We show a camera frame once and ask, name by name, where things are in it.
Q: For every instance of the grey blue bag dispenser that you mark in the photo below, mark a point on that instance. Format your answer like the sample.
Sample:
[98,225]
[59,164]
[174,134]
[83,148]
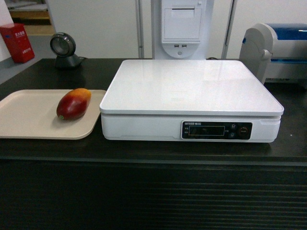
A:
[276,52]

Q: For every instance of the white checkout scale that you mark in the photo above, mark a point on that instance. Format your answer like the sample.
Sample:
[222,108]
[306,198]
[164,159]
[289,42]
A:
[189,100]

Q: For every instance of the black checkout counter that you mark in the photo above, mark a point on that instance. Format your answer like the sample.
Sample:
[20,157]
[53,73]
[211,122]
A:
[97,184]

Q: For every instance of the red fire equipment box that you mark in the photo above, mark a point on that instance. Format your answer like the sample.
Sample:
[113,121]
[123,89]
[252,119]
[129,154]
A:
[17,42]

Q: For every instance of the beige plastic tray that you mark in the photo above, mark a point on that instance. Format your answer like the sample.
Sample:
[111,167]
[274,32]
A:
[32,114]

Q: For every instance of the black barcode scanner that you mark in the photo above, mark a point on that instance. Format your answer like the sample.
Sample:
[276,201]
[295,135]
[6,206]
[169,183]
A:
[64,47]

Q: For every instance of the white receipt printer stand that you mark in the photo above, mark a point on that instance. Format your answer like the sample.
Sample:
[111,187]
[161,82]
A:
[181,28]

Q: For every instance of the wooden pallet shelf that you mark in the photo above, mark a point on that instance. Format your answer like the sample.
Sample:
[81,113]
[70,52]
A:
[33,14]

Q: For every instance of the dark red mango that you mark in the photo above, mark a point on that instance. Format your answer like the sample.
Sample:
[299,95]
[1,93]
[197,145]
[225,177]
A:
[74,104]

